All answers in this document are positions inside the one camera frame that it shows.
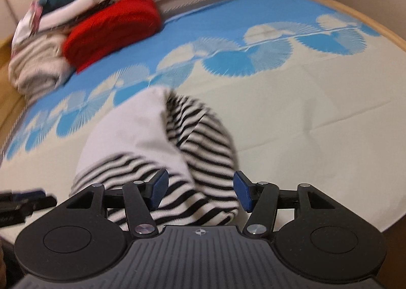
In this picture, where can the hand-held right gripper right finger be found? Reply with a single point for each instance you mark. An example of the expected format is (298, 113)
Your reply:
(242, 190)

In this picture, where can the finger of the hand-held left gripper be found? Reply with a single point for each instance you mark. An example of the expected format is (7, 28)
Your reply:
(35, 202)

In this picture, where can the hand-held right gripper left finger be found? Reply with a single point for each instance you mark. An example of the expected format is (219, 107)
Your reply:
(158, 188)

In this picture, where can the black and white striped hoodie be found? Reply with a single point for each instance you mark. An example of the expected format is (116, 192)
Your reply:
(196, 149)

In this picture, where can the white folded clothes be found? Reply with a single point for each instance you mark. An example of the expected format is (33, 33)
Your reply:
(85, 3)

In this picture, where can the blue and white patterned bedsheet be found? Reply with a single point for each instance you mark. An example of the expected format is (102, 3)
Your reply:
(285, 102)

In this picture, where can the cream folded blanket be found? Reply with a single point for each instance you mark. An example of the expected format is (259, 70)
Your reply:
(38, 64)

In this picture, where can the red folded blanket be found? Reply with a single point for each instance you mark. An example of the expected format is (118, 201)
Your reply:
(114, 29)

